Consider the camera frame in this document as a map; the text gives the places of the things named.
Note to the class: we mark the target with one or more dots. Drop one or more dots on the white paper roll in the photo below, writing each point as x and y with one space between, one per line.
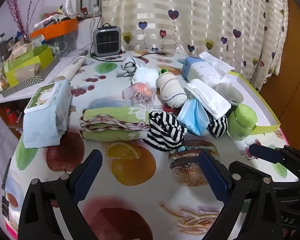
72 67

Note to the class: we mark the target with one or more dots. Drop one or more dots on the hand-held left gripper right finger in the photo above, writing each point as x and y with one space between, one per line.
212 177

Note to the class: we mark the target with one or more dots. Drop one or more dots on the clear plastic bag orange print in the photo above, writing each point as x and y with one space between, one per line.
140 92

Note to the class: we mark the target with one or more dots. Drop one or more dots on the fruit print tablecloth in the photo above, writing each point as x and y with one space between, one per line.
140 165

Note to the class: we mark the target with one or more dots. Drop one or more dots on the green cardboard box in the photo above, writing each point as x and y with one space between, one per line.
35 60

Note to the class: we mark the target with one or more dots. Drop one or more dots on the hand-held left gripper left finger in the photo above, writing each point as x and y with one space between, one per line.
88 175

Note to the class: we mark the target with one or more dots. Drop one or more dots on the black white striped sock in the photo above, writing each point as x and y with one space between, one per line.
218 127
165 130

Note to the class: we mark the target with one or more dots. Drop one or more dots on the grey space heater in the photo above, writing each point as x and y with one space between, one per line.
107 40

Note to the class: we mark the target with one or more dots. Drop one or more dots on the green towel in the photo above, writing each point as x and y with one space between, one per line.
110 112

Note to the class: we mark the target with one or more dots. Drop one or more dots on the black binder clips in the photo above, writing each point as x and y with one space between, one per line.
3 205

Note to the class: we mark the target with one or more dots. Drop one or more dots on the grey knotted socks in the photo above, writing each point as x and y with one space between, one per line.
127 67

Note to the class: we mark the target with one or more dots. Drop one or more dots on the grey chevron box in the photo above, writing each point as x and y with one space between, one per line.
32 80

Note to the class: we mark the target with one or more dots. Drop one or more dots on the beige striped sock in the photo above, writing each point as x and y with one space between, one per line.
170 90

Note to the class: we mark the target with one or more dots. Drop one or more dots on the orange storage box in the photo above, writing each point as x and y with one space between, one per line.
62 27

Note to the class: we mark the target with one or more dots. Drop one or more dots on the heart print curtain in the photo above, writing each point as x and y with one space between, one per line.
190 5

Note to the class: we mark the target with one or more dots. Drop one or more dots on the blue tissue pack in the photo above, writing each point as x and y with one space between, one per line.
202 72

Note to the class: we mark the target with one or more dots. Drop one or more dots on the green blue wet wipes pack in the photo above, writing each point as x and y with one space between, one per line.
47 105

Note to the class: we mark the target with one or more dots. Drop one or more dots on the white folded cloth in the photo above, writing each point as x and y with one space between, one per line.
207 97

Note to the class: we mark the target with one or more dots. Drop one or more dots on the light green cloth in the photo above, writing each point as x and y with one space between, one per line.
163 70

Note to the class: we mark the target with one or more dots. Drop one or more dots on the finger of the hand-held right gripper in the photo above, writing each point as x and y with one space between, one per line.
265 153

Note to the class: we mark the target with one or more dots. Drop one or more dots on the green jar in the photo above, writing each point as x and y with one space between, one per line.
241 120

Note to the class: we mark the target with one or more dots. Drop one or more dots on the clear plastic cup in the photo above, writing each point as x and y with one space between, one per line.
230 92

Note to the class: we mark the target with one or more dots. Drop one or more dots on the wooden wardrobe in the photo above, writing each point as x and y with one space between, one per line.
295 55

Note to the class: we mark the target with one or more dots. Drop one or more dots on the purple decorative branches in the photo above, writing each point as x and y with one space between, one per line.
17 15

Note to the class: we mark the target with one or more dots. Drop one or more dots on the blue face mask stack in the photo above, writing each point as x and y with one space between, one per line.
192 117

